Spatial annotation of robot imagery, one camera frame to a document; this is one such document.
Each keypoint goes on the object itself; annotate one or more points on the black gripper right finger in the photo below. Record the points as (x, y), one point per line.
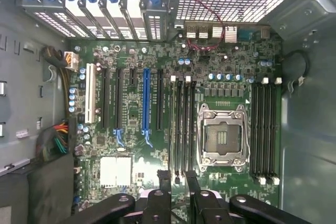
(207, 208)

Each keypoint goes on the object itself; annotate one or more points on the white expansion slot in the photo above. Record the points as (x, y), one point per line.
(90, 95)

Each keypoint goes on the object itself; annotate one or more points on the black plastic shroud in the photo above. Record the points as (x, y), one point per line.
(44, 190)

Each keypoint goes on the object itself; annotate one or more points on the metal rear port block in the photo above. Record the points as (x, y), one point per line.
(231, 33)

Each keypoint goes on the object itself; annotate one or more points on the green motherboard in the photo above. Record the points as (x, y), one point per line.
(147, 51)

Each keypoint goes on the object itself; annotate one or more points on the silver CPU socket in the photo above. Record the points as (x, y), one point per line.
(223, 134)

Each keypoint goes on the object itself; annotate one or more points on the silver chipset heatsink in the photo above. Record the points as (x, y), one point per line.
(116, 171)

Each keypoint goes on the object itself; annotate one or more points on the short black expansion slot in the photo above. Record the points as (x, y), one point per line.
(132, 77)

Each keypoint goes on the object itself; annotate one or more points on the blue expansion slot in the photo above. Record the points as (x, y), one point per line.
(146, 98)

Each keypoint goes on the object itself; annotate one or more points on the long black expansion slot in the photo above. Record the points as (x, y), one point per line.
(105, 98)
(119, 98)
(159, 98)

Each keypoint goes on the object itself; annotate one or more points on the black RAM slot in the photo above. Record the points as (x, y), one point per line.
(275, 129)
(192, 129)
(172, 129)
(268, 129)
(253, 129)
(186, 129)
(261, 129)
(179, 129)

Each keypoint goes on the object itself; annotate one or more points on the grey metal PC case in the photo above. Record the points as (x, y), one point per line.
(304, 134)

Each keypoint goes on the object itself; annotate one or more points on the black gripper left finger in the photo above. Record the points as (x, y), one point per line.
(157, 208)

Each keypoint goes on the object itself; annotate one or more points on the white power connector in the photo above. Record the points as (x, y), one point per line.
(71, 61)

